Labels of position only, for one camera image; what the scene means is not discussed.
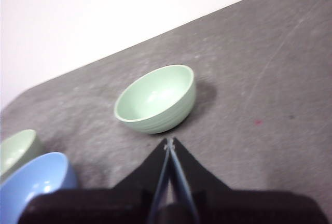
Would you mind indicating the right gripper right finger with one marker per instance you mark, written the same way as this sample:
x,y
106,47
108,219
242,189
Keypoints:
x,y
193,174

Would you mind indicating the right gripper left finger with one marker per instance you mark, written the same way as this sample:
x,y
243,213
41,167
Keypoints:
x,y
150,172

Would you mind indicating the pale green ribbed bowl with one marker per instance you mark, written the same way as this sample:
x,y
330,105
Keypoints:
x,y
155,104
18,148

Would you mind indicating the blue ribbed bowl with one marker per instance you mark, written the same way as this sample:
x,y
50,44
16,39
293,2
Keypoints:
x,y
33,177

